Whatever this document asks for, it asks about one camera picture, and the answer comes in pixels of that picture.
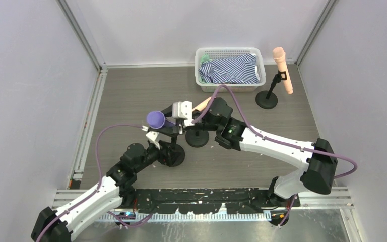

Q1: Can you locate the black stand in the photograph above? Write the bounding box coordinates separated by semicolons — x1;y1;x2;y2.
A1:
255;71;287;109
160;135;185;167
185;130;209;148

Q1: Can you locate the purple microphone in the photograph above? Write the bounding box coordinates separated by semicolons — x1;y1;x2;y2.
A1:
146;111;175;129

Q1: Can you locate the black stand front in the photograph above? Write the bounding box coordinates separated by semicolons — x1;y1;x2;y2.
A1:
255;71;287;109

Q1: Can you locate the peach microphone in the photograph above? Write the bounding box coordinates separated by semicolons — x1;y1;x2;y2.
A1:
273;47;293;95
192;97;211;112

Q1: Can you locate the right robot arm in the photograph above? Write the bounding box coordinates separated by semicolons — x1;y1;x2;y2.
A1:
147;97;338;200

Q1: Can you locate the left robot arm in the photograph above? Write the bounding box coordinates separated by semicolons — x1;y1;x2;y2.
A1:
31;143;185;241

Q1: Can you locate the blue striped cloth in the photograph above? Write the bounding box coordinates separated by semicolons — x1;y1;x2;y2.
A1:
198;53;261;84

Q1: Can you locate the green cloth item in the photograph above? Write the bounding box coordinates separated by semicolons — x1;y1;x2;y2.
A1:
200;54;210;64

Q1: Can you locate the white plastic basket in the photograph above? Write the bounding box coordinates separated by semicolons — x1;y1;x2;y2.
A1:
195;47;266;92

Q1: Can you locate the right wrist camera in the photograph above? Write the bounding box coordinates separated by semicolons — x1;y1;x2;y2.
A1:
172;101;194;127

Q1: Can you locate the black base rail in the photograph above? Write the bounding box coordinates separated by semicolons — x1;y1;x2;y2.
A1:
51;188;351;223

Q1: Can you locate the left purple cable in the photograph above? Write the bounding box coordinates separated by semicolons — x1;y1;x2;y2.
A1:
35;124;151;242

